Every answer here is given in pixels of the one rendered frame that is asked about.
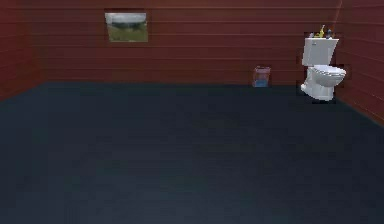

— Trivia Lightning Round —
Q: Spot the red and blue bin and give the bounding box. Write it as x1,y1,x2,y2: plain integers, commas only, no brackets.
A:
252,65,272,88

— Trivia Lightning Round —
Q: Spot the framed landscape picture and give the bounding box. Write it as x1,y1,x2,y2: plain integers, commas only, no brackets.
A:
104,12,149,43

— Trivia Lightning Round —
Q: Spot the white toilet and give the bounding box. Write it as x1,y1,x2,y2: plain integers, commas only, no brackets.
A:
300,36,347,102

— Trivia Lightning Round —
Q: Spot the yellow spray bottle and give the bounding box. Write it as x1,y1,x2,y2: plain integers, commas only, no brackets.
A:
314,24,326,39

